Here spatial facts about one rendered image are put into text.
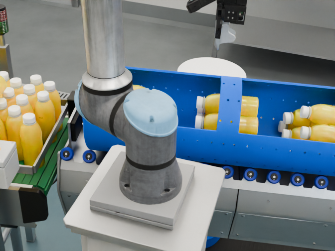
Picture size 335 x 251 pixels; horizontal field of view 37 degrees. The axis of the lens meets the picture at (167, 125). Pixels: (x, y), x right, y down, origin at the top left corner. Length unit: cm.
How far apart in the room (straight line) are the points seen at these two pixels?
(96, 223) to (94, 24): 44
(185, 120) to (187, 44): 299
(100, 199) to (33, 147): 54
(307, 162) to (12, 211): 95
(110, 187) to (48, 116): 61
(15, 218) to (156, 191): 73
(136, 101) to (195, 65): 100
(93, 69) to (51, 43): 358
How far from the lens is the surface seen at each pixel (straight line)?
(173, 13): 511
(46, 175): 168
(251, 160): 154
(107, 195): 117
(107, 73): 110
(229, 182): 162
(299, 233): 180
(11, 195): 167
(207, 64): 206
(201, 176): 128
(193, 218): 117
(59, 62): 432
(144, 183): 112
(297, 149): 151
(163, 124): 104
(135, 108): 104
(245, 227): 177
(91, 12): 104
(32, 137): 163
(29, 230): 265
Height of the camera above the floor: 197
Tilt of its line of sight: 34 degrees down
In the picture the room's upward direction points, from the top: 4 degrees clockwise
